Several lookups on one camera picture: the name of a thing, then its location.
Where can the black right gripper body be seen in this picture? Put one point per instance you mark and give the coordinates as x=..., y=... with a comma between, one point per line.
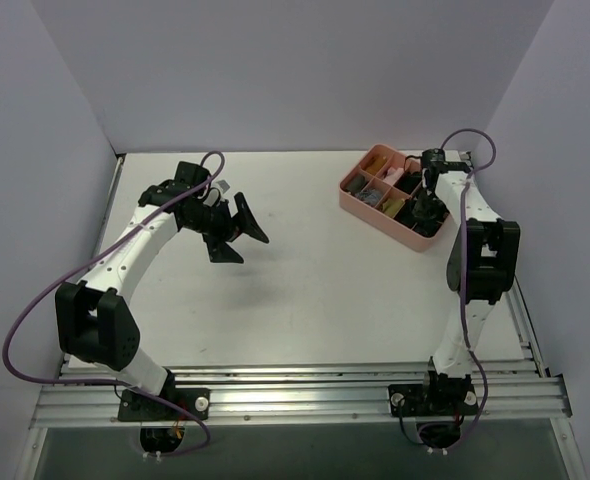
x=426, y=213

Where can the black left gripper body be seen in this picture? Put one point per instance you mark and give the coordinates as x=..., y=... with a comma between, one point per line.
x=231, y=228

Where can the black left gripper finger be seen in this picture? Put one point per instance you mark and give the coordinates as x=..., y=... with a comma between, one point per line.
x=245, y=221
x=220, y=252

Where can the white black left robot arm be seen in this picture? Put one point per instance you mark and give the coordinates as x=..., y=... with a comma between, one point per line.
x=94, y=320

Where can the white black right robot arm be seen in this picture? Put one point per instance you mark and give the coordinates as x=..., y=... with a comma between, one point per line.
x=480, y=269

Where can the black rolled garment front row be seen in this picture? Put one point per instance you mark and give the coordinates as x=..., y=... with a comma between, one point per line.
x=405, y=216

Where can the olive green rolled garment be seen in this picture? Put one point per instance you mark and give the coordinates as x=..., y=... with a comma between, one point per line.
x=391, y=206

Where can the pink divided organizer tray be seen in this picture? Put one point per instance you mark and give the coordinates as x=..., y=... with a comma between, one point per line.
x=374, y=216

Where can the pink white rolled garment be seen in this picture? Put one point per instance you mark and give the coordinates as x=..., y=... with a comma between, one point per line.
x=392, y=175

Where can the grey patterned rolled garment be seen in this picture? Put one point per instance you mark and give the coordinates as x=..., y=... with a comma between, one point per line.
x=370, y=196

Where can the mustard yellow rolled garment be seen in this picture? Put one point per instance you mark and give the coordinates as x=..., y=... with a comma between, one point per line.
x=377, y=162

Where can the dark grey rolled garment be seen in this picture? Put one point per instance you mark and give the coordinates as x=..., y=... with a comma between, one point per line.
x=356, y=184

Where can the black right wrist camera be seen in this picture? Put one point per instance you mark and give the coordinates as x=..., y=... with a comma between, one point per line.
x=433, y=159

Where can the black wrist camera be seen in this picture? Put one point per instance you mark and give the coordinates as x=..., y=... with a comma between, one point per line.
x=190, y=174
x=433, y=159

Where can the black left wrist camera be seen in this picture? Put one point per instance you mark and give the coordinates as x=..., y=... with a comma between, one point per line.
x=190, y=174

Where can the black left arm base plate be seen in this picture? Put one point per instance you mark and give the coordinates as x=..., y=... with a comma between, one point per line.
x=180, y=405

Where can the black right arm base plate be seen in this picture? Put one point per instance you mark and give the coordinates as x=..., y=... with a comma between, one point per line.
x=456, y=397

